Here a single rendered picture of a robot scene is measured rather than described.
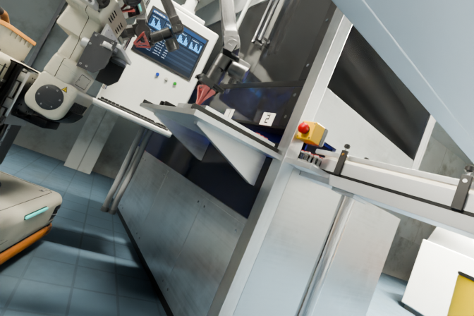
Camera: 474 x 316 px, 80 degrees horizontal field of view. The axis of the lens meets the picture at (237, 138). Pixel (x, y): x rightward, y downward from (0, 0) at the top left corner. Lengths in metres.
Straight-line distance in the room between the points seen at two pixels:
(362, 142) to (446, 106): 1.23
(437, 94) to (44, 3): 4.27
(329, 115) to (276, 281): 0.71
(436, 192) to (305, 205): 0.51
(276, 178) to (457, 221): 0.54
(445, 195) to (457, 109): 0.70
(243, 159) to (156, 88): 0.95
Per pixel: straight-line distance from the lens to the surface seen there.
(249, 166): 1.12
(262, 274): 1.22
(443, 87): 0.19
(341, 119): 1.30
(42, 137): 4.16
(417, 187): 0.94
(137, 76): 1.87
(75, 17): 1.46
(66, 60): 1.39
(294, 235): 1.25
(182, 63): 1.92
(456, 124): 0.24
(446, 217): 0.90
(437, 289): 4.64
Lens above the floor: 0.76
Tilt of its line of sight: 6 degrees up
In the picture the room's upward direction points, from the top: 24 degrees clockwise
